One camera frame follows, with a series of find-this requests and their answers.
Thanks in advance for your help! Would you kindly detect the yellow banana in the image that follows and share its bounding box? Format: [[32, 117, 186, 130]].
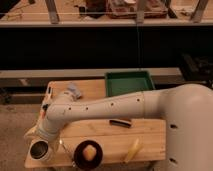
[[124, 139, 142, 163]]

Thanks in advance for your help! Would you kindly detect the metal cup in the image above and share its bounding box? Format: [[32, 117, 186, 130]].
[[30, 141, 49, 159]]

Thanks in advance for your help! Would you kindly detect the crumpled blue-grey cloth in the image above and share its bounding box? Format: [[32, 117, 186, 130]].
[[68, 83, 82, 99]]

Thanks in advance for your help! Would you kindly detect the dark bowl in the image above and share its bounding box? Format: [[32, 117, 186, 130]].
[[74, 140, 103, 171]]

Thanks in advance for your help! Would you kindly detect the wooden shelf rail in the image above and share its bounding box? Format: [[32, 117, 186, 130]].
[[0, 68, 184, 87]]

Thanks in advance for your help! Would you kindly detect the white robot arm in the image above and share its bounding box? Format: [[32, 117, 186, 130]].
[[26, 84, 213, 171]]

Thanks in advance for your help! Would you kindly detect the metal spoon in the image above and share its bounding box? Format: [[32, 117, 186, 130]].
[[59, 139, 76, 167]]

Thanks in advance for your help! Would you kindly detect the green plastic tray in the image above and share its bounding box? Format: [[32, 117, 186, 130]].
[[105, 71, 155, 97]]

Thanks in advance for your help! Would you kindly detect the yellow round fruit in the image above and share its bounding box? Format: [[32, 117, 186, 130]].
[[83, 145, 97, 161]]

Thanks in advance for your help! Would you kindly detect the white handled tool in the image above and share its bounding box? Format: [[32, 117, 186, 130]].
[[42, 87, 53, 107]]

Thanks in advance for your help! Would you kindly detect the striped dark block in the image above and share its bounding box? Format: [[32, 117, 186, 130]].
[[109, 119, 131, 128]]

